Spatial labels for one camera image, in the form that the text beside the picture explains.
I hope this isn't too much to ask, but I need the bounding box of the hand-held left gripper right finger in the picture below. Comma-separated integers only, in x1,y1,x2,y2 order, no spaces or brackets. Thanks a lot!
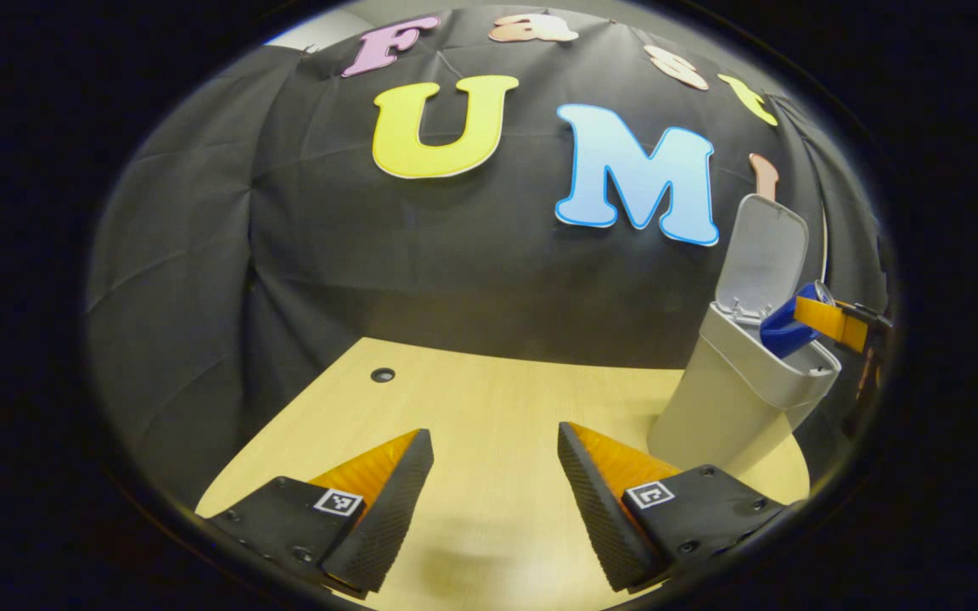
557,422,787,593

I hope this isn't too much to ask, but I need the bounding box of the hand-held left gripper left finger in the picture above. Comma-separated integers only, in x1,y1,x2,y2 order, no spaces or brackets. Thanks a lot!
196,429,436,595

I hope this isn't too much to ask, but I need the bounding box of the white desktop garbage bin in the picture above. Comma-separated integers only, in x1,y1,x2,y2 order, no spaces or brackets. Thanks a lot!
647,194,842,478

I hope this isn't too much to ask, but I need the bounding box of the light wooden desktop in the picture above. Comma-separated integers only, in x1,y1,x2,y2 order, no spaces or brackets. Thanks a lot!
194,337,811,611

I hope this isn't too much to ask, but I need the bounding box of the black backdrop cloth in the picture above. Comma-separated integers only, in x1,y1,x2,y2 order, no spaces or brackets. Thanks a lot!
86,7,893,510

